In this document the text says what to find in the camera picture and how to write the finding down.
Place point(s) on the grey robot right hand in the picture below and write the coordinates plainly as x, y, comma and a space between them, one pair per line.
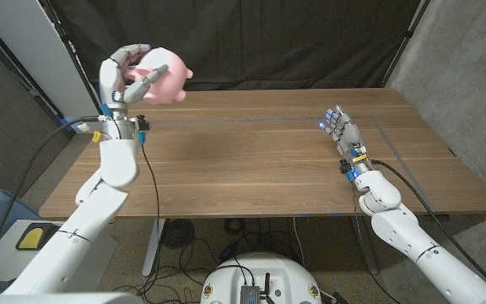
348, 135

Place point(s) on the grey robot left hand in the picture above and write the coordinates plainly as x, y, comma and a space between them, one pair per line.
110, 84

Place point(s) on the pink plastic piggy bank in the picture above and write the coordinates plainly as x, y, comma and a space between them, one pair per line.
167, 80

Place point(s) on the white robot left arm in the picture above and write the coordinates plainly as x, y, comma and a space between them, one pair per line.
116, 164

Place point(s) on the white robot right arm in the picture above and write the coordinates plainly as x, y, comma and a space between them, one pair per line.
395, 224

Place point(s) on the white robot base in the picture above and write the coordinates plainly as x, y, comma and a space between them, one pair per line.
285, 274

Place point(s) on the white board panel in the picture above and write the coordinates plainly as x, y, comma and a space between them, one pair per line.
36, 50

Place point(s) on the grey table leg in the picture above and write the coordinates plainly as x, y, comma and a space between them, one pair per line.
363, 245

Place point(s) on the black backdrop cloth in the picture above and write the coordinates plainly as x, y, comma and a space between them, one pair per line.
268, 42

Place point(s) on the small black fan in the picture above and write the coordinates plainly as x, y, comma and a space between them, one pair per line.
178, 233

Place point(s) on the white table leg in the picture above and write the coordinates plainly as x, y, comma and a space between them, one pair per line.
154, 245

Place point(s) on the black power adapter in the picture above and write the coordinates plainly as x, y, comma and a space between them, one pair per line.
227, 252

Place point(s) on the yellow black foot pedal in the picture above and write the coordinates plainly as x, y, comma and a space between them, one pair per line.
30, 238

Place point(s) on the white pedal platform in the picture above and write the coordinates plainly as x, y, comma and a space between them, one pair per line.
99, 262

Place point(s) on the grey radio module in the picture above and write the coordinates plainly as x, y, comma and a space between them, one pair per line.
250, 294

